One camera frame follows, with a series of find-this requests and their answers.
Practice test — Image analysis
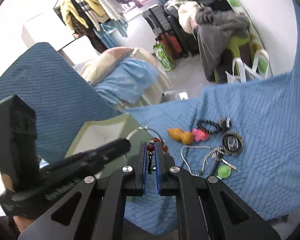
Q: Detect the green round pendant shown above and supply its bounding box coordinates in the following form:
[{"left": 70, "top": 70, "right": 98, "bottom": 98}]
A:
[{"left": 217, "top": 165, "right": 231, "bottom": 179}]

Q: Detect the black white cord necklace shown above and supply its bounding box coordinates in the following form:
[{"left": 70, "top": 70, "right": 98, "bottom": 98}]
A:
[{"left": 180, "top": 144, "right": 228, "bottom": 177}]

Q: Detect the black woven bangle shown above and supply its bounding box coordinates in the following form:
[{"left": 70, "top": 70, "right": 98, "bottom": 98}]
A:
[{"left": 222, "top": 131, "right": 243, "bottom": 156}]

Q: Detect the red bead silver hoop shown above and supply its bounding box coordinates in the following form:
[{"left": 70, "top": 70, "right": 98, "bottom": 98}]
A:
[{"left": 126, "top": 126, "right": 170, "bottom": 174}]

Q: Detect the orange gourd ornament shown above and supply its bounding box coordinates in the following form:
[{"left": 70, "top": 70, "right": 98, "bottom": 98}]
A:
[{"left": 167, "top": 128, "right": 194, "bottom": 145}]

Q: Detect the pink hat hair clip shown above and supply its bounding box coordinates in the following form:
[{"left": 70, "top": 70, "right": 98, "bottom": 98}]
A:
[{"left": 192, "top": 128, "right": 209, "bottom": 142}]

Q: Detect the black bead bracelet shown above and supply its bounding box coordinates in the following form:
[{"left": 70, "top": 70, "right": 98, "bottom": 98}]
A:
[{"left": 196, "top": 119, "right": 222, "bottom": 136}]

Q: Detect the person's left hand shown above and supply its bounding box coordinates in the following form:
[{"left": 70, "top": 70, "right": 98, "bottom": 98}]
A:
[{"left": 1, "top": 173, "right": 37, "bottom": 233}]

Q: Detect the blue textured sofa cover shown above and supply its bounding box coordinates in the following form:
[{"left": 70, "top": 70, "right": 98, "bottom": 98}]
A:
[{"left": 0, "top": 0, "right": 300, "bottom": 236}]

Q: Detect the light blue bed quilt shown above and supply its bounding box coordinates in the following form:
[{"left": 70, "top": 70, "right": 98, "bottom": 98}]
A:
[{"left": 93, "top": 57, "right": 159, "bottom": 105}]

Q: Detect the white wardrobe cabinet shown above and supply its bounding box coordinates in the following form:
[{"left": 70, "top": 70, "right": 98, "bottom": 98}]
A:
[{"left": 21, "top": 10, "right": 100, "bottom": 66}]

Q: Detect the yellow hanging jacket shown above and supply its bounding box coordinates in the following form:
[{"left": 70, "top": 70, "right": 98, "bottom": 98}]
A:
[{"left": 60, "top": 0, "right": 110, "bottom": 31}]

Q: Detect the green shopping bag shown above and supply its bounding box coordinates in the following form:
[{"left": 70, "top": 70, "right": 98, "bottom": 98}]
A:
[{"left": 153, "top": 42, "right": 175, "bottom": 72}]

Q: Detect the white tote bag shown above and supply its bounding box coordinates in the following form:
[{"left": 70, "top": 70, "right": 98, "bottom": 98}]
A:
[{"left": 225, "top": 49, "right": 272, "bottom": 83}]

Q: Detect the red suitcase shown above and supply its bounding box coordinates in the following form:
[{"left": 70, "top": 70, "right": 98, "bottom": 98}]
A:
[{"left": 157, "top": 31, "right": 184, "bottom": 60}]

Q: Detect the black suitcase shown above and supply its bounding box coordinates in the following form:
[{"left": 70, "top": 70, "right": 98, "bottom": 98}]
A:
[{"left": 142, "top": 4, "right": 174, "bottom": 37}]

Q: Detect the green plastic stool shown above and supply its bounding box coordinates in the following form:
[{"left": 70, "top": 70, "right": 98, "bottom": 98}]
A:
[{"left": 213, "top": 30, "right": 251, "bottom": 84}]

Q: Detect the fruit print rolled mat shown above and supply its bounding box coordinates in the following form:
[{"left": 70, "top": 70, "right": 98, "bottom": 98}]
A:
[{"left": 221, "top": 0, "right": 273, "bottom": 77}]

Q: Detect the grey fleece blanket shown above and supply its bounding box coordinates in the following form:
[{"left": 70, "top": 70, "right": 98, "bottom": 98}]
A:
[{"left": 193, "top": 7, "right": 250, "bottom": 82}]

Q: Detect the cream fluffy garment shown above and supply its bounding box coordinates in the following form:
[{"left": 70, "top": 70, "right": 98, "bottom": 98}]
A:
[{"left": 178, "top": 1, "right": 200, "bottom": 34}]

